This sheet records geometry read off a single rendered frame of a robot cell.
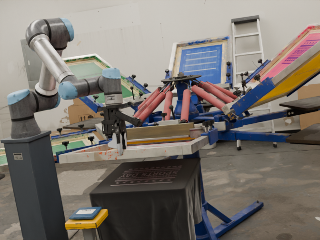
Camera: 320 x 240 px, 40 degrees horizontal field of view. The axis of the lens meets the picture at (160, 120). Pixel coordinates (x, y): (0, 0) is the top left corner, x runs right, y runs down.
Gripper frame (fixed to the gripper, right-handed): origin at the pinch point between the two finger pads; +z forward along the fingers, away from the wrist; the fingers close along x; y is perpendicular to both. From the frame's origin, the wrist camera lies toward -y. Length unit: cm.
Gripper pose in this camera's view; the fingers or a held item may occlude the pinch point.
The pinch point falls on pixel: (123, 152)
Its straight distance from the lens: 185.5
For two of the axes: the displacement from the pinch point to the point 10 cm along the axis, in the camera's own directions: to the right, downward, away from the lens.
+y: -9.6, 0.9, 2.5
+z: 0.9, 10.0, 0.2
